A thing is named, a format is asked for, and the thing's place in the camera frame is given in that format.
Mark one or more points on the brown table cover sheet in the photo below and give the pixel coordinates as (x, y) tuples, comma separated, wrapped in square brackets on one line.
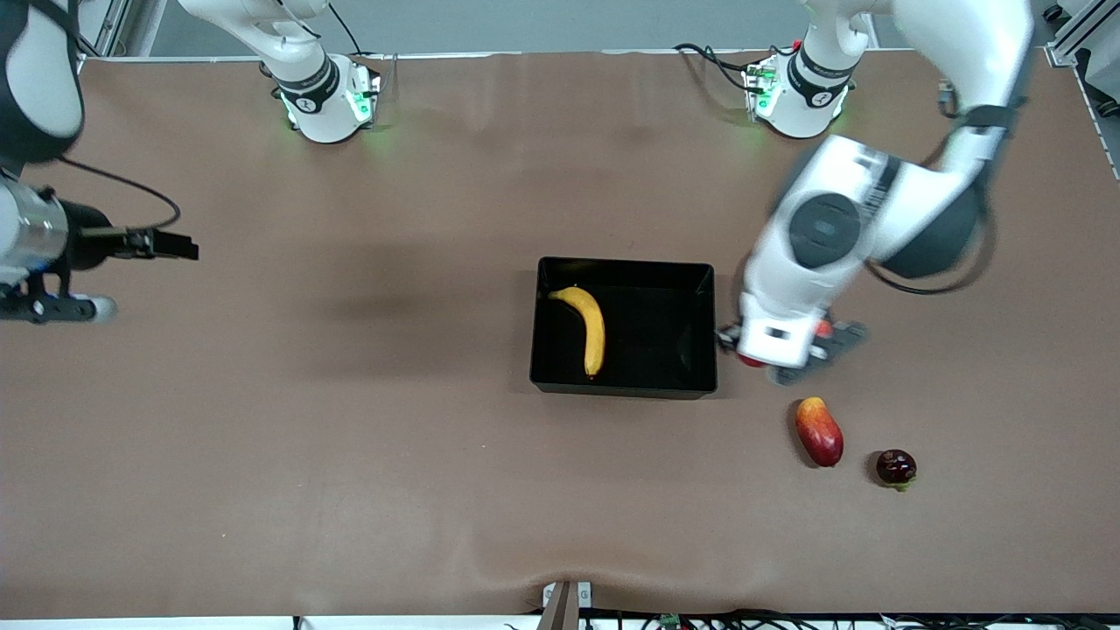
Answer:
[(350, 437)]

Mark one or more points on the metal table clamp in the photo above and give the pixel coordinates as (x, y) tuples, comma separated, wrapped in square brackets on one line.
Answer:
[(560, 608)]

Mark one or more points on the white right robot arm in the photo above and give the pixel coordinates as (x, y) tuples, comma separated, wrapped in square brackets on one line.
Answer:
[(44, 79)]

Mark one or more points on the aluminium frame profile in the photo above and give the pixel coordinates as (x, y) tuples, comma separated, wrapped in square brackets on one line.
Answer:
[(105, 26), (1063, 48)]

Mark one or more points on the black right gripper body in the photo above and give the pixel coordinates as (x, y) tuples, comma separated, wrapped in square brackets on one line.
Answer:
[(87, 246)]

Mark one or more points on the red yellow mango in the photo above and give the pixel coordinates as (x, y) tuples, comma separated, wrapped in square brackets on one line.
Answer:
[(818, 433)]

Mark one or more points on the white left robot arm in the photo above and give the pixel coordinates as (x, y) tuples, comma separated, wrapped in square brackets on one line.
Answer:
[(822, 227)]

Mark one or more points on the yellow banana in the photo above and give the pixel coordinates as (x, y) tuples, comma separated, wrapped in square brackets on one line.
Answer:
[(595, 332)]

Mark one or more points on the black plastic box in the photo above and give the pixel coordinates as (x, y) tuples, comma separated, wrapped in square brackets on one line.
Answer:
[(682, 289)]

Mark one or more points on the dark purple mangosteen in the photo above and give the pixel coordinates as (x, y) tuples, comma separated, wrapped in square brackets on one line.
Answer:
[(895, 466)]

